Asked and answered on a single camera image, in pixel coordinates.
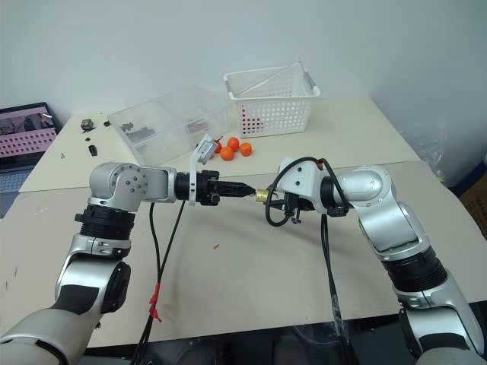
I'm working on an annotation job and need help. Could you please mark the white perforated plastic basket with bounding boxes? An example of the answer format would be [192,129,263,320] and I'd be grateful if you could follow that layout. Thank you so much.
[223,59,322,139]

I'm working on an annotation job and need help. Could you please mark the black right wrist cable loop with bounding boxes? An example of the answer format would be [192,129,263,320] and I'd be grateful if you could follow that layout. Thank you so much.
[263,181,292,227]

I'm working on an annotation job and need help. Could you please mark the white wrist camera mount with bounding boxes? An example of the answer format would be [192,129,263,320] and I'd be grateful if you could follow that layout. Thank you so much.
[274,157,324,212]
[188,133,218,208]

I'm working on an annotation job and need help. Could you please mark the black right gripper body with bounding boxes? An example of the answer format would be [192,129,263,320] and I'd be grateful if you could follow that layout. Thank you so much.
[282,192,317,226]

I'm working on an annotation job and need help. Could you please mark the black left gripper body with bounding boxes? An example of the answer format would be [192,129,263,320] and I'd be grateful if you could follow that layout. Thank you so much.
[196,170,226,207]

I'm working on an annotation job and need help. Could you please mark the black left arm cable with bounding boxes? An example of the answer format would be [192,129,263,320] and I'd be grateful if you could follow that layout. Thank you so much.
[138,199,188,365]
[132,200,161,365]

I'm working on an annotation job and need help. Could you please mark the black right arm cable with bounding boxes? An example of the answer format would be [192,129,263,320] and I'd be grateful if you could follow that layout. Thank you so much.
[294,155,353,365]

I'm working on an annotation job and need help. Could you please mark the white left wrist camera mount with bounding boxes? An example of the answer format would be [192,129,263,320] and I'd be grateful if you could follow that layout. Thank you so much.
[188,133,218,208]

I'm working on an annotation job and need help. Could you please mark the red items in basket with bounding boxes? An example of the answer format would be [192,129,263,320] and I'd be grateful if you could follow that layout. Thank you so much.
[240,107,263,135]

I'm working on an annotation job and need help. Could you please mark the clear plastic rod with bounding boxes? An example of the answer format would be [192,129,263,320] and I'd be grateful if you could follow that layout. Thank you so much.
[234,59,306,95]

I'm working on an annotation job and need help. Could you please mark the clear plastic bag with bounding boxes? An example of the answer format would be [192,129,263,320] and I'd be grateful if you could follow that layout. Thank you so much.
[398,120,487,188]

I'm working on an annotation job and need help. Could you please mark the open laptop computer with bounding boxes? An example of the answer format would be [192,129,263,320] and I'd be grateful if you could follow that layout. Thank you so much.
[0,101,62,220]

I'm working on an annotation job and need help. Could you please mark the black parts in box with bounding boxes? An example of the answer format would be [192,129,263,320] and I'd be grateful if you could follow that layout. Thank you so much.
[120,121,158,143]

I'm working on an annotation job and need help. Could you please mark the brown cardboard box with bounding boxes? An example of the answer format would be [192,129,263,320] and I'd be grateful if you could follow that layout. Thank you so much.
[457,181,487,241]

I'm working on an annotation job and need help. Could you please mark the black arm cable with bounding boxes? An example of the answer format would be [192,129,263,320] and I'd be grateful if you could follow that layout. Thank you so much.
[294,155,353,365]
[132,200,161,365]
[138,199,188,365]

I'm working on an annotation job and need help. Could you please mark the clear plastic compartment box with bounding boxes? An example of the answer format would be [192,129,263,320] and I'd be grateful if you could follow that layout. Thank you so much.
[107,84,231,166]

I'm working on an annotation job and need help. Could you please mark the red tape on cables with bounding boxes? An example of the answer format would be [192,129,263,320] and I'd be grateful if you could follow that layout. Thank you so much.
[148,281,164,324]

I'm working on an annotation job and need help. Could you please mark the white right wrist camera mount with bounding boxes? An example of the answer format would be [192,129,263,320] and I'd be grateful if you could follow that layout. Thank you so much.
[274,157,324,212]

